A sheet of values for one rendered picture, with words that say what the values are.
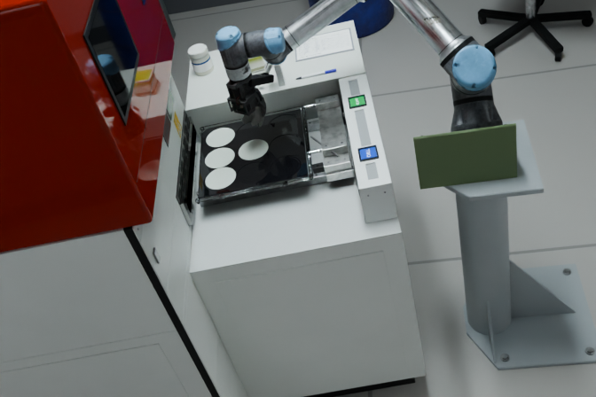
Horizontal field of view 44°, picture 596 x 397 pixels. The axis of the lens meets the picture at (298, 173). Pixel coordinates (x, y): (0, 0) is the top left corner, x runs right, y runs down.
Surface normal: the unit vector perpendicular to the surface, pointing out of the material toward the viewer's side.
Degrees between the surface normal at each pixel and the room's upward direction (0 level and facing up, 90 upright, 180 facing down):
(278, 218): 0
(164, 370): 90
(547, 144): 0
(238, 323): 90
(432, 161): 90
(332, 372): 90
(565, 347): 0
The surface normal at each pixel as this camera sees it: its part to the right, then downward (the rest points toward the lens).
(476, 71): -0.07, 0.07
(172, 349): 0.06, 0.65
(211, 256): -0.21, -0.73
